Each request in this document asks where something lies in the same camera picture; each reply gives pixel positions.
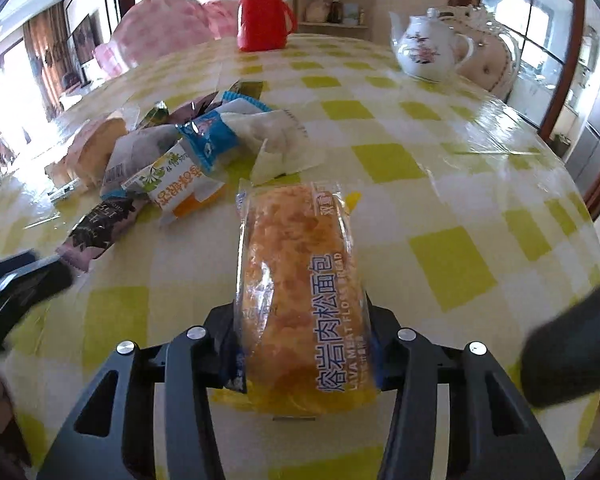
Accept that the yellow checked tablecloth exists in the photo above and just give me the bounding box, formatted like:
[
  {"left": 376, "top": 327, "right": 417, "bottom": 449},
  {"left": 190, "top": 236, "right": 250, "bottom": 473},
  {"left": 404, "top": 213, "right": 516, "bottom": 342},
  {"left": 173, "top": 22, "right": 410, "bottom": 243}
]
[{"left": 0, "top": 34, "right": 600, "bottom": 480}]

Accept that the orange and white snack packet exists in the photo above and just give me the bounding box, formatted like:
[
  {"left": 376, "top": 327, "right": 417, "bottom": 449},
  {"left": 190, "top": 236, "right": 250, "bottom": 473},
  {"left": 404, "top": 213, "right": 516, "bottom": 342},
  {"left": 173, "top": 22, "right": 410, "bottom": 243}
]
[{"left": 122, "top": 139, "right": 228, "bottom": 228}]

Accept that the pink checked food cover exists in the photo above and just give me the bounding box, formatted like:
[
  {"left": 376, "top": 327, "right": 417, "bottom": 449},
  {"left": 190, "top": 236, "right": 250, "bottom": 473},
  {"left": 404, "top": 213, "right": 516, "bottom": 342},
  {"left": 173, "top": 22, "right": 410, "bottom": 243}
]
[{"left": 94, "top": 0, "right": 241, "bottom": 83}]

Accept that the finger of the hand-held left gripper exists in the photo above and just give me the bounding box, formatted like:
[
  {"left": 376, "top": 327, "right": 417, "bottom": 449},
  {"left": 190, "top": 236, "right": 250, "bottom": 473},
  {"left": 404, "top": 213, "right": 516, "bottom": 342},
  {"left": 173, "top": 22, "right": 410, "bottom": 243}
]
[{"left": 0, "top": 249, "right": 73, "bottom": 356}]

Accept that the blue and white snack packet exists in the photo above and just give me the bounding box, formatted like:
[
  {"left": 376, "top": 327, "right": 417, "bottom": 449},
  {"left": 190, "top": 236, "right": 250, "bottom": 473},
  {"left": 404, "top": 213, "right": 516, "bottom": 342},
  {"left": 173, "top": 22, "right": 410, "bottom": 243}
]
[{"left": 176, "top": 97, "right": 273, "bottom": 177}]

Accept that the clear bread packet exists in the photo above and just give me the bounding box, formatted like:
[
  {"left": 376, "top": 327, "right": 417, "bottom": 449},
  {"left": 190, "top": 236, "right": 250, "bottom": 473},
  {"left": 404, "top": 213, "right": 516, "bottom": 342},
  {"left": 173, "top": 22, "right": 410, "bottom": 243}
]
[{"left": 62, "top": 115, "right": 131, "bottom": 192}]

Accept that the dark shiny snack packet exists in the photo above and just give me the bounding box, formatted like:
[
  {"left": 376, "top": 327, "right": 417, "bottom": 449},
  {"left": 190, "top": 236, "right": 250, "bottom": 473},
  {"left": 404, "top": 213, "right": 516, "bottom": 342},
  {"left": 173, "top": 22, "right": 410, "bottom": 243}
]
[{"left": 177, "top": 92, "right": 222, "bottom": 123}]

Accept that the red thermos jug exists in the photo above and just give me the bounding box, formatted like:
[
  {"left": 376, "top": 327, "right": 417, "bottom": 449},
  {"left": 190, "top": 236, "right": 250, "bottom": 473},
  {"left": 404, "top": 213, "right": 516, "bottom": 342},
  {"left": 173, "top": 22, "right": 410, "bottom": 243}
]
[{"left": 237, "top": 0, "right": 297, "bottom": 52}]

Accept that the wooden framed glass door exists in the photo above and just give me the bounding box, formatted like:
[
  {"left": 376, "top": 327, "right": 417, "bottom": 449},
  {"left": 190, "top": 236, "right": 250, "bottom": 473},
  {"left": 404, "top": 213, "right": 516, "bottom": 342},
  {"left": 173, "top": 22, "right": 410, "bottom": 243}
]
[{"left": 480, "top": 0, "right": 600, "bottom": 221}]

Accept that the dark blurred object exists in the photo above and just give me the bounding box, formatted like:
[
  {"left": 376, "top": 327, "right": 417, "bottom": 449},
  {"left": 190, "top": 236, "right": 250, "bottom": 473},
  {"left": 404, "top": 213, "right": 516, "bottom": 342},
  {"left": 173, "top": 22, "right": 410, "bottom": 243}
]
[{"left": 521, "top": 284, "right": 600, "bottom": 408}]

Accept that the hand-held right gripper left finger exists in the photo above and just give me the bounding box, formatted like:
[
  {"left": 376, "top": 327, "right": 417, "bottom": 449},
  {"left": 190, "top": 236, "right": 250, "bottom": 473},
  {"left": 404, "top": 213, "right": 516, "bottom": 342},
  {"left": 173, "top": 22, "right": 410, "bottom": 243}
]
[{"left": 35, "top": 305, "right": 241, "bottom": 480}]

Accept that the green and gold snack packet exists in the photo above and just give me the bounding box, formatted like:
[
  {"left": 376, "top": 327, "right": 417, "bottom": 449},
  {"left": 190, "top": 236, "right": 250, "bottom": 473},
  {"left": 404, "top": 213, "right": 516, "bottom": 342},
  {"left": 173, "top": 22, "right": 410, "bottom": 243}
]
[{"left": 222, "top": 80, "right": 266, "bottom": 107}]

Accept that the grey and white snack packet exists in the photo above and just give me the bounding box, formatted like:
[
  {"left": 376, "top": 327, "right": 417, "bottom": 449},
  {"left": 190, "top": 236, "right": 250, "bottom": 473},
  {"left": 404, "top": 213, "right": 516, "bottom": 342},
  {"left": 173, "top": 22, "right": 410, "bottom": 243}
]
[{"left": 101, "top": 124, "right": 181, "bottom": 198}]

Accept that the black television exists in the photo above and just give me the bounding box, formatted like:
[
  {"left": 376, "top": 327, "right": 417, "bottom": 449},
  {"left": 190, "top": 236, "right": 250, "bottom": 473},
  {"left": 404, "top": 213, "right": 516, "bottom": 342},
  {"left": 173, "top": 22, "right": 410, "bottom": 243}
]
[{"left": 70, "top": 14, "right": 103, "bottom": 86}]

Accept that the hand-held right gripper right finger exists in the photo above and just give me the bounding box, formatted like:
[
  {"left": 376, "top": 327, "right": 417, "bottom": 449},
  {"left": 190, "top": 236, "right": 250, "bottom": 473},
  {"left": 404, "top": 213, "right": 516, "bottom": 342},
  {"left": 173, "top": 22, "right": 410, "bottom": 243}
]
[{"left": 367, "top": 307, "right": 566, "bottom": 480}]

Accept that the purple snack packet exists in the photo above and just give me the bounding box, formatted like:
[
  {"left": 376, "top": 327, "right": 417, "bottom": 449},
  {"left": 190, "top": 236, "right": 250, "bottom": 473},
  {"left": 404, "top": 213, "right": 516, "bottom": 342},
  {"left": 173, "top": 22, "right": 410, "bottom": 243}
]
[{"left": 55, "top": 195, "right": 148, "bottom": 273}]

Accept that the brown curtain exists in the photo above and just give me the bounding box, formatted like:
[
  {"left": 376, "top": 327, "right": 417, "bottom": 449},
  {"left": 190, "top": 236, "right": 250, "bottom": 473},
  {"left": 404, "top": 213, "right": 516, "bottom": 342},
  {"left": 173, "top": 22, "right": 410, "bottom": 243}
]
[{"left": 22, "top": 2, "right": 71, "bottom": 121}]

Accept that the white floral teapot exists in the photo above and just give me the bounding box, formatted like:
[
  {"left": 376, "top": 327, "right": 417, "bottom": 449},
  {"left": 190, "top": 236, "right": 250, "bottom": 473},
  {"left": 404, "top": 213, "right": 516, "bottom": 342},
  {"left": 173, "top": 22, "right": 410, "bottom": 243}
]
[{"left": 390, "top": 8, "right": 476, "bottom": 82}]

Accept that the meat floss bread packet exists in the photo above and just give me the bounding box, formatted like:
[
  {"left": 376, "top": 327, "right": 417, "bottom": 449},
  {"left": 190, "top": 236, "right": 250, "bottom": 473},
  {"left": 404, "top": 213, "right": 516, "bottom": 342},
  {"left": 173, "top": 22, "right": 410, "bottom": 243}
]
[{"left": 235, "top": 180, "right": 368, "bottom": 416}]

